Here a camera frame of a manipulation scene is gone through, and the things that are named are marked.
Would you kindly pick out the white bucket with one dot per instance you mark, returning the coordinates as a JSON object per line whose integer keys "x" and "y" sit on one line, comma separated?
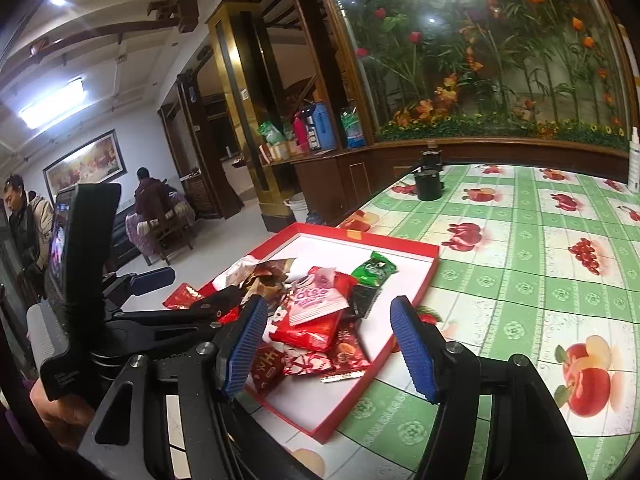
{"x": 297, "y": 207}

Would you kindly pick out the artificial flower glass display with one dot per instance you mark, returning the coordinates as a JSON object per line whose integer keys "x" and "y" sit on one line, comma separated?
{"x": 475, "y": 60}

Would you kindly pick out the brown foil snack packet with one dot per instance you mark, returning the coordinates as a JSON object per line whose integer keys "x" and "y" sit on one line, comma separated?
{"x": 267, "y": 272}

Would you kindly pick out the green snack packet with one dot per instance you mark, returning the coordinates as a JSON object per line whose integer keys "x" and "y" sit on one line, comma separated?
{"x": 372, "y": 266}

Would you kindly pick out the red floral snack packet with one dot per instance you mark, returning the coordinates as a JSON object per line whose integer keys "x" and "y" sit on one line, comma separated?
{"x": 310, "y": 335}

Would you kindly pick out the wooden chair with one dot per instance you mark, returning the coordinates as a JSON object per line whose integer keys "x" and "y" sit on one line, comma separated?
{"x": 165, "y": 230}

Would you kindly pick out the ceiling light panel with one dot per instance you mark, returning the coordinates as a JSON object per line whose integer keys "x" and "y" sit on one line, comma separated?
{"x": 52, "y": 102}

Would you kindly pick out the framed wall painting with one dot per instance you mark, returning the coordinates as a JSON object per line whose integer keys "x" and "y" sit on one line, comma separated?
{"x": 85, "y": 162}

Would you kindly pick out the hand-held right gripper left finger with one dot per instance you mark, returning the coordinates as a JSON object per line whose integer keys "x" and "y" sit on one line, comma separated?
{"x": 242, "y": 345}

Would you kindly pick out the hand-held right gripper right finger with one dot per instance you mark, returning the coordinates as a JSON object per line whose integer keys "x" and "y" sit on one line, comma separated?
{"x": 412, "y": 350}

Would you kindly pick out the pink red bottle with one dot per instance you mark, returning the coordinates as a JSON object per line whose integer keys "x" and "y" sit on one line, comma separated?
{"x": 300, "y": 130}

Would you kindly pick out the blue green plastic bag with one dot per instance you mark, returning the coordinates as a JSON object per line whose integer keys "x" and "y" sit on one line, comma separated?
{"x": 352, "y": 127}

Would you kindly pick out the blue package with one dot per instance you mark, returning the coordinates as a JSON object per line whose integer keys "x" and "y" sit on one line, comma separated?
{"x": 320, "y": 125}

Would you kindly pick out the red gold print snack packet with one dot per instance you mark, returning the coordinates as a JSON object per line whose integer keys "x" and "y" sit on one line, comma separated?
{"x": 265, "y": 370}

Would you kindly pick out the person's left hand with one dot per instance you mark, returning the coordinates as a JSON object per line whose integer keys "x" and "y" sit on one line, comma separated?
{"x": 62, "y": 415}

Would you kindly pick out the white spray bottle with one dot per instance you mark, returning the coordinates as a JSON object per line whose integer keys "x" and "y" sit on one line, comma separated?
{"x": 635, "y": 160}

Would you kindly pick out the red orange snack packet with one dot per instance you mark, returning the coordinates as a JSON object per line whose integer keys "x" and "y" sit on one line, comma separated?
{"x": 347, "y": 350}

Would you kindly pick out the gold mirrored pillar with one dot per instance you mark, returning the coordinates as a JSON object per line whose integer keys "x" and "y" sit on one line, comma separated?
{"x": 240, "y": 110}

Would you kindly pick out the green white bag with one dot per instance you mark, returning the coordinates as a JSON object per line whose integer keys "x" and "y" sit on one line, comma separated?
{"x": 270, "y": 132}

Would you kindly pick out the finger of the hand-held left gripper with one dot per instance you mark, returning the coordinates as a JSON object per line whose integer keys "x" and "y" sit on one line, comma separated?
{"x": 150, "y": 280}
{"x": 210, "y": 310}

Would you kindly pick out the dark snack packet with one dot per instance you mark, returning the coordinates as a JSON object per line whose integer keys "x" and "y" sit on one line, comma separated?
{"x": 362, "y": 302}

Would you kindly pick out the red shallow cardboard box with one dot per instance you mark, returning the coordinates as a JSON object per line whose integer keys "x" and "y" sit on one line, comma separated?
{"x": 325, "y": 250}

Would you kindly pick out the black cup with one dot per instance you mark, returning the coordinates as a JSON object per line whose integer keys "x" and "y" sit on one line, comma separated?
{"x": 431, "y": 159}
{"x": 429, "y": 185}

